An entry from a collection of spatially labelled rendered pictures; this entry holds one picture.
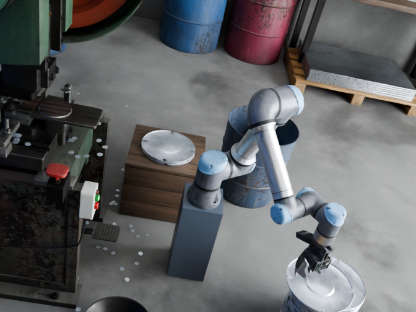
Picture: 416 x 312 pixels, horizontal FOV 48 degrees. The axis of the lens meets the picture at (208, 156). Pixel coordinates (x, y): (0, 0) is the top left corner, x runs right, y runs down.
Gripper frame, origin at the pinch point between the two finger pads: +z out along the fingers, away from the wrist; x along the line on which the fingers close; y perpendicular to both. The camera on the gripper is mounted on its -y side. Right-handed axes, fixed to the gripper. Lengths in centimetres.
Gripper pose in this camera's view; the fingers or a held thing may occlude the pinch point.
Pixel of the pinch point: (302, 271)
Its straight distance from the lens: 193.5
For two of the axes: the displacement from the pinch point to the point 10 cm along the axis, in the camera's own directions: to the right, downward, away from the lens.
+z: -2.0, 8.0, 5.7
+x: 8.9, -1.0, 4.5
